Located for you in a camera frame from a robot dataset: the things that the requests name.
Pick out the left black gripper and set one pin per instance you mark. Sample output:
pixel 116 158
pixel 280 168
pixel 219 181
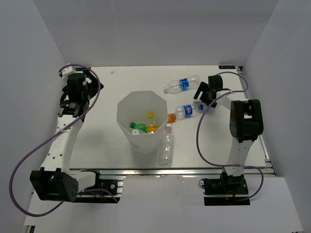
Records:
pixel 93 85

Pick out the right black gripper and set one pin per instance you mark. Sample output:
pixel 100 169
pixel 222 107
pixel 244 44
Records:
pixel 202 87

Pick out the clear bottle blue label large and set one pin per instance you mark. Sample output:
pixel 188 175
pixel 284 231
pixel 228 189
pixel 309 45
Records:
pixel 177 86

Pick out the small bottle blue cap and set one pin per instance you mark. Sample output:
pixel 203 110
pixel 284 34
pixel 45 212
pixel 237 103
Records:
pixel 188 111

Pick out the orange juice bottle orange cap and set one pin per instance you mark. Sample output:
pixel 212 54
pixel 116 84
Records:
pixel 171 118

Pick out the clear bottle yellow cap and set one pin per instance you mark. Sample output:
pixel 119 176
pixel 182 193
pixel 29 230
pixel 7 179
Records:
pixel 151 126

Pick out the clear bottle white cap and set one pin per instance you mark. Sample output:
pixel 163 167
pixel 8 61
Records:
pixel 167 146

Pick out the clear water bottle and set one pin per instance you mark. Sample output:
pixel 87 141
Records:
pixel 136 132

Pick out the green plastic bottle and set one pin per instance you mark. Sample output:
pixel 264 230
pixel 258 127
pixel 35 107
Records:
pixel 138 126

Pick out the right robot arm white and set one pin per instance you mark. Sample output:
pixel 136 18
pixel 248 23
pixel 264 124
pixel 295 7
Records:
pixel 245 125

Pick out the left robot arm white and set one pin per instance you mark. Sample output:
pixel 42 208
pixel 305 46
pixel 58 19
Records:
pixel 53 181

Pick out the translucent white plastic bin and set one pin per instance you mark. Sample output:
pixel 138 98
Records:
pixel 134 108

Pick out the left blue corner sticker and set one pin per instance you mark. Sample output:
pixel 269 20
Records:
pixel 81 69

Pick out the blue corner sticker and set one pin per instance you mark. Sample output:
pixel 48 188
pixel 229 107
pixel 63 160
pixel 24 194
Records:
pixel 226 67
pixel 81 69

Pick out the right blue corner sticker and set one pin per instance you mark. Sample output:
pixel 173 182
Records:
pixel 226 67

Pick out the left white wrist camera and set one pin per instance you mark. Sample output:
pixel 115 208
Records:
pixel 66 71

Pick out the aluminium front rail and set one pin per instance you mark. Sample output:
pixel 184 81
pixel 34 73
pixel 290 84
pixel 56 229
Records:
pixel 163 171

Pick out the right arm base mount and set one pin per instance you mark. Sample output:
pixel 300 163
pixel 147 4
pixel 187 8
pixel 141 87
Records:
pixel 225 191

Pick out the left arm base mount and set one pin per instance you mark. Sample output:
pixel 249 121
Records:
pixel 105 190

